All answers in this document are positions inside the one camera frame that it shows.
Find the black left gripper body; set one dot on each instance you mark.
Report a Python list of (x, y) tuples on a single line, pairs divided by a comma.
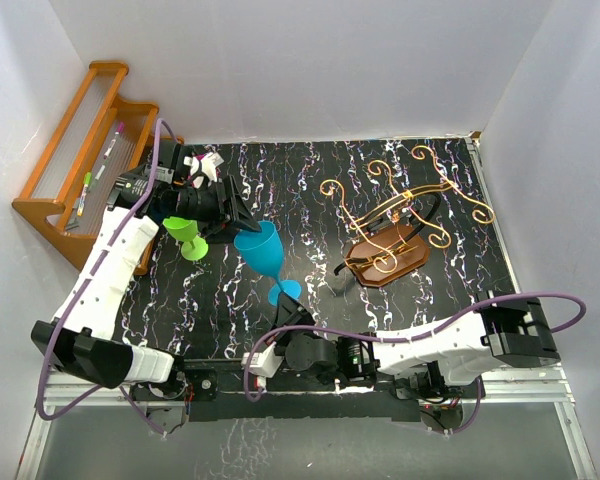
[(205, 205)]

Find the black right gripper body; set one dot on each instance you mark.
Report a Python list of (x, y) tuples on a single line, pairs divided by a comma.
[(280, 347)]

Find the green wine glass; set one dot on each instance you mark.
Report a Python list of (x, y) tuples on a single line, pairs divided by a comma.
[(193, 246)]

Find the blue wine glass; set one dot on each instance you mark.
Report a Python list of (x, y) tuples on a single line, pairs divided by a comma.
[(263, 252)]

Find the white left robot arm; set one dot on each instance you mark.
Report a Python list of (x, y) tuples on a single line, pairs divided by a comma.
[(79, 339)]

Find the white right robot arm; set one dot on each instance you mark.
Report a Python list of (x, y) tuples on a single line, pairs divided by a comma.
[(434, 359)]

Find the pink capped marker pen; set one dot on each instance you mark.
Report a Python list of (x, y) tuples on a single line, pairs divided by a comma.
[(107, 153)]

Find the wooden tiered shelf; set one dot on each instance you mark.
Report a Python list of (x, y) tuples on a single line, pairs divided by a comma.
[(49, 198)]

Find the green capped marker pen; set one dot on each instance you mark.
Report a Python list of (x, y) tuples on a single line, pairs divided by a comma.
[(83, 194)]

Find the gold wire wine glass rack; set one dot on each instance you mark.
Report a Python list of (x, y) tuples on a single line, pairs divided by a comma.
[(395, 237)]

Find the aluminium frame rail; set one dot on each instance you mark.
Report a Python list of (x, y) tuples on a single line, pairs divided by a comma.
[(215, 309)]

